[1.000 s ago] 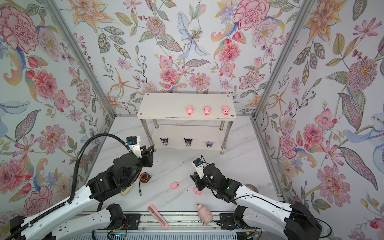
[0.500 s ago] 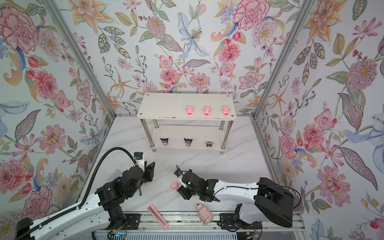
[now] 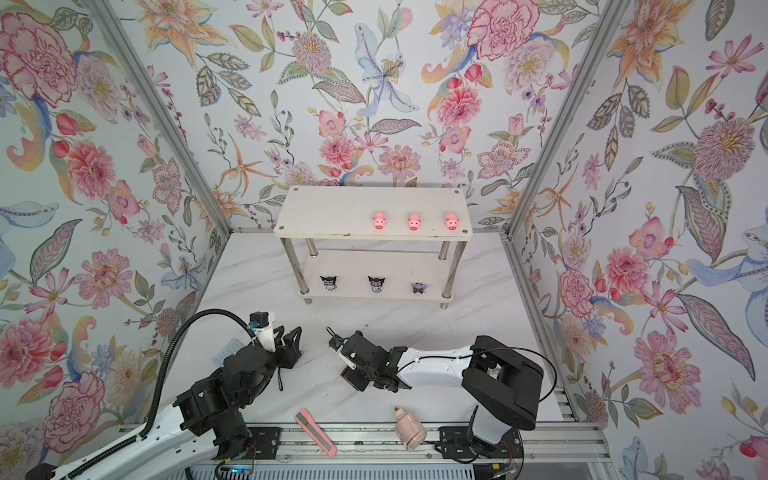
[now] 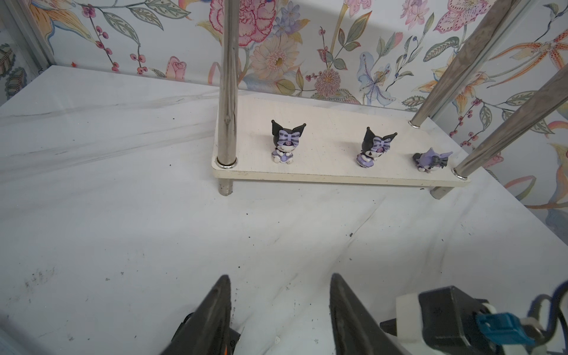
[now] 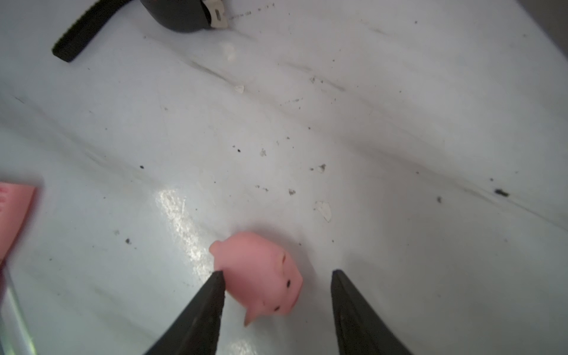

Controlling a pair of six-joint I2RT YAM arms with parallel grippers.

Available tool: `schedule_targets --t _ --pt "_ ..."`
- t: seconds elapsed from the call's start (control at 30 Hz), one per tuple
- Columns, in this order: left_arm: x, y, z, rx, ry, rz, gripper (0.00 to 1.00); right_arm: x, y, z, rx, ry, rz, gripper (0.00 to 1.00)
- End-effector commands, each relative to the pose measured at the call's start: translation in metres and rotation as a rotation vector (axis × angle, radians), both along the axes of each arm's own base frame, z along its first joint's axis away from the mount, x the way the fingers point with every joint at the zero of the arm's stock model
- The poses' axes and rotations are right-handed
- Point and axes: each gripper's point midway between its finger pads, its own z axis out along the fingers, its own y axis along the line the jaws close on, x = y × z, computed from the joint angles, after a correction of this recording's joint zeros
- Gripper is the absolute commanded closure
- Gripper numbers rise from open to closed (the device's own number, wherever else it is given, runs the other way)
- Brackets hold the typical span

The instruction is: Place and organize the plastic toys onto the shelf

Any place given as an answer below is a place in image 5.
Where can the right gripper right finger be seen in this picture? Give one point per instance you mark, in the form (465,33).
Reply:
(359,329)

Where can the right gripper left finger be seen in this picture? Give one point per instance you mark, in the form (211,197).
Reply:
(196,330)

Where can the small pink toy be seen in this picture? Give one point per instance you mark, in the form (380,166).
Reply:
(259,274)

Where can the pink utility knife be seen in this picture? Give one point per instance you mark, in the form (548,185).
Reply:
(15,204)

